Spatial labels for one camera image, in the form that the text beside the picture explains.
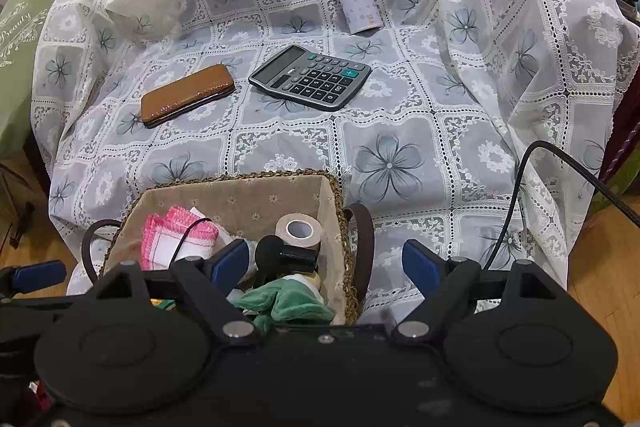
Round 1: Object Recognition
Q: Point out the green printed pillow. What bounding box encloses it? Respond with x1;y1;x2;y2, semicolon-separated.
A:
0;0;62;159

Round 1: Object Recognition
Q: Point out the black cable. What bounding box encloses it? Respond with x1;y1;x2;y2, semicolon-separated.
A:
479;140;640;270

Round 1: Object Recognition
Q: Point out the white lace floral tablecloth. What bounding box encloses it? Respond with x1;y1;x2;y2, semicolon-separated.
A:
30;0;640;314

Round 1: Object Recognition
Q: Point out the woven basket with floral lining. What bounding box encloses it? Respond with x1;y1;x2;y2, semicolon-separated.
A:
80;168;377;326

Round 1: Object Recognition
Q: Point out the beige tape roll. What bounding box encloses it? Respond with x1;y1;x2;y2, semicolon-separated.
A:
275;213;321;251

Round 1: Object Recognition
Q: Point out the grey desk calculator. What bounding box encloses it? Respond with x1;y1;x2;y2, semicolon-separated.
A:
248;44;374;112

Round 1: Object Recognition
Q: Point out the dark red cloth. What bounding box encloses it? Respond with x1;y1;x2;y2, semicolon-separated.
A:
597;0;640;189

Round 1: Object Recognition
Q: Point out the brown leather wallet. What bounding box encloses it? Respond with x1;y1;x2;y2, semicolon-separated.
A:
140;64;236;129

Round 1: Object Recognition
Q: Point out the black foam-headed tool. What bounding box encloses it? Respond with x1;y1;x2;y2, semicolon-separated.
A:
255;234;319;274

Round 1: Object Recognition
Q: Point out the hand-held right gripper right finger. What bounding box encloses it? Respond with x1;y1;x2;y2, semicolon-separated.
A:
390;238;572;346

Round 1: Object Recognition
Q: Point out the pink white cloth pouch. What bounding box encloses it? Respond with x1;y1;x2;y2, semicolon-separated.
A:
141;206;222;271

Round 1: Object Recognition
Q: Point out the green plush toy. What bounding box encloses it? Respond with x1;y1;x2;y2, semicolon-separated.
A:
232;277;337;326

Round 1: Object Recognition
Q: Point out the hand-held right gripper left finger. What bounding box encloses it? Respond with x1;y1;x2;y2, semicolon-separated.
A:
85;238;262;346

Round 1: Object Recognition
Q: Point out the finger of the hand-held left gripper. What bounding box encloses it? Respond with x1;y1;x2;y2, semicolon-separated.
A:
0;259;69;304

